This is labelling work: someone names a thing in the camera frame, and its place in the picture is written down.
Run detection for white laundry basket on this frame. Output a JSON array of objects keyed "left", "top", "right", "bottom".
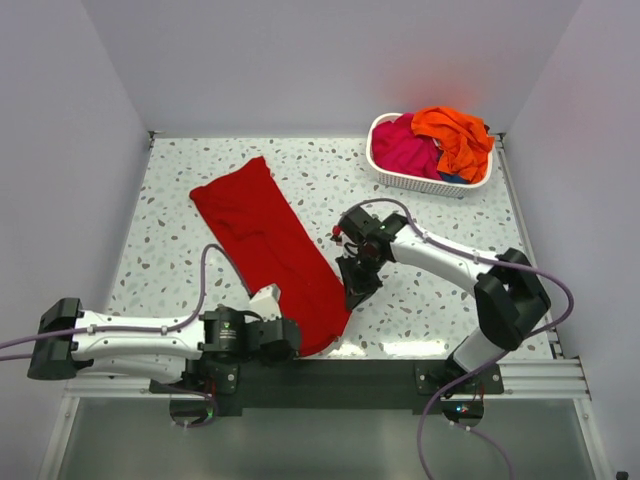
[{"left": 365, "top": 112, "right": 495, "bottom": 198}]

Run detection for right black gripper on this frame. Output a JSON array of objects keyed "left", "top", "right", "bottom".
[{"left": 336, "top": 250, "right": 387, "bottom": 311}]

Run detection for red t shirt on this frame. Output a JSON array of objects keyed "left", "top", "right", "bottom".
[{"left": 189, "top": 157, "right": 350, "bottom": 357}]

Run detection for aluminium frame rail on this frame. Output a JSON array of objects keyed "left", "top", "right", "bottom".
[{"left": 64, "top": 359, "right": 589, "bottom": 400}]

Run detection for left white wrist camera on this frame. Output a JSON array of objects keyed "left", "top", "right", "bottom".
[{"left": 249, "top": 284, "right": 282, "bottom": 321}]

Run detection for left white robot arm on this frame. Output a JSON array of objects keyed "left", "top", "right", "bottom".
[{"left": 27, "top": 298, "right": 301, "bottom": 392}]

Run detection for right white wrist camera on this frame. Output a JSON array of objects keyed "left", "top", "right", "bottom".
[{"left": 331, "top": 225, "right": 351, "bottom": 246}]

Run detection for magenta t shirt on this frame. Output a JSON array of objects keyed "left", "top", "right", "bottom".
[{"left": 371, "top": 113, "right": 441, "bottom": 181}]

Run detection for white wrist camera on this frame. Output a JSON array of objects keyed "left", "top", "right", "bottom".
[
  {"left": 249, "top": 284, "right": 282, "bottom": 321},
  {"left": 331, "top": 225, "right": 351, "bottom": 246}
]

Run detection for orange t shirt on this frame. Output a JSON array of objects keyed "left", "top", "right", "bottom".
[{"left": 411, "top": 107, "right": 494, "bottom": 184}]

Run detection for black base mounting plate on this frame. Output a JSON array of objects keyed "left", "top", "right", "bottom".
[{"left": 149, "top": 357, "right": 504, "bottom": 419}]

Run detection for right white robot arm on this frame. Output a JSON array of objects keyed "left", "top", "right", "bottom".
[{"left": 332, "top": 206, "right": 551, "bottom": 393}]

